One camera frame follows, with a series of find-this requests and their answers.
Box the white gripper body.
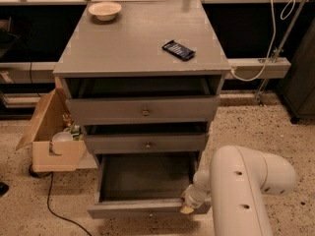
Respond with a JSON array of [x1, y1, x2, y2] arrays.
[[184, 184, 211, 208]]

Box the grey bottom drawer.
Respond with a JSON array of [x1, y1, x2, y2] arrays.
[[88, 151, 199, 219]]

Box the grey drawer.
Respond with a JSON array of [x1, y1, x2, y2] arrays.
[[88, 151, 199, 219], [85, 134, 209, 154], [66, 96, 220, 126]]

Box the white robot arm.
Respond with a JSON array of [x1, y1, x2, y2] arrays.
[[180, 146, 297, 236]]

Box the grey middle drawer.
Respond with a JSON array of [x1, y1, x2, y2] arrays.
[[85, 134, 209, 154]]

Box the grey top drawer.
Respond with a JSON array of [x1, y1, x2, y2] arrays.
[[66, 96, 220, 126]]

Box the grey drawer cabinet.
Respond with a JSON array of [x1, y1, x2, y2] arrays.
[[53, 0, 232, 179]]

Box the green items in box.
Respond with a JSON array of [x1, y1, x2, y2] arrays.
[[62, 113, 83, 141]]

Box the cardboard box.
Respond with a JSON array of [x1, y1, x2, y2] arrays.
[[16, 78, 94, 173]]

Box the dark grey side cabinet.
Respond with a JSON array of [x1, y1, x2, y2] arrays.
[[280, 20, 315, 124]]

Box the metal pole stand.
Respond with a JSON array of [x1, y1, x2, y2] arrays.
[[253, 0, 308, 106]]

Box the white bowl on cabinet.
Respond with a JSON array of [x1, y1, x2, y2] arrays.
[[88, 1, 122, 22]]

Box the black floor cable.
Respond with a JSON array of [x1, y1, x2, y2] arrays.
[[29, 163, 94, 236]]

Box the white hanging cable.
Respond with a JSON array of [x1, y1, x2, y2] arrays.
[[229, 0, 308, 83]]

